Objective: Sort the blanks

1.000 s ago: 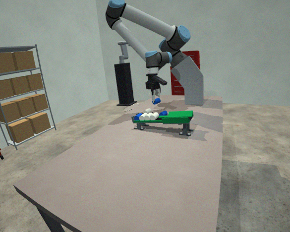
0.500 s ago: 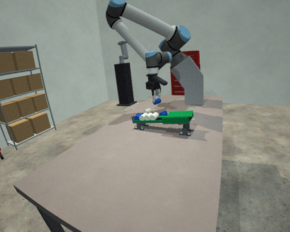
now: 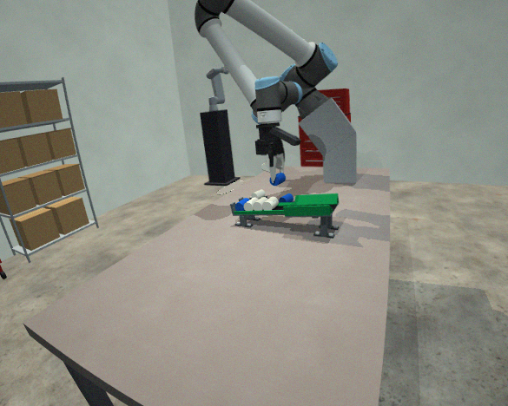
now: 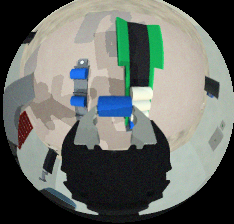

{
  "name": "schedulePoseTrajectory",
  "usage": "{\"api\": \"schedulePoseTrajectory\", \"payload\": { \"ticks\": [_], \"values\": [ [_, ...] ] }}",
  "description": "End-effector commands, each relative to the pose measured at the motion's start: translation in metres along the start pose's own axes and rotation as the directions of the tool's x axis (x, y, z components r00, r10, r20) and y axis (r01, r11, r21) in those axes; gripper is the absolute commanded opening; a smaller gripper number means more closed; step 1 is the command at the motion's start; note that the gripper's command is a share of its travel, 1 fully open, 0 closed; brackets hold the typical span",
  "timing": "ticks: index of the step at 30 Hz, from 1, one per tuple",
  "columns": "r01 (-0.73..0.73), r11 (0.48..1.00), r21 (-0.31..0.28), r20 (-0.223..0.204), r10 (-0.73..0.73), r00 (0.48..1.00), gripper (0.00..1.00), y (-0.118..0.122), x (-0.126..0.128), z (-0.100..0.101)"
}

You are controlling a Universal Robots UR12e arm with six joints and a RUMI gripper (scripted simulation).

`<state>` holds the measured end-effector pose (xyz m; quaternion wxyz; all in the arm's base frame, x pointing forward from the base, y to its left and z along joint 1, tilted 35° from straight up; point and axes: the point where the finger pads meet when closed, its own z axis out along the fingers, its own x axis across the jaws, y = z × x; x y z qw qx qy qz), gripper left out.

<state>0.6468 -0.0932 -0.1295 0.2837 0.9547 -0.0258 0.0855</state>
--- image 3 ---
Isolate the blue plastic bar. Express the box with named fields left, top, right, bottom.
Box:
left=270, top=173, right=286, bottom=186
left=279, top=193, right=294, bottom=203
left=235, top=198, right=250, bottom=211

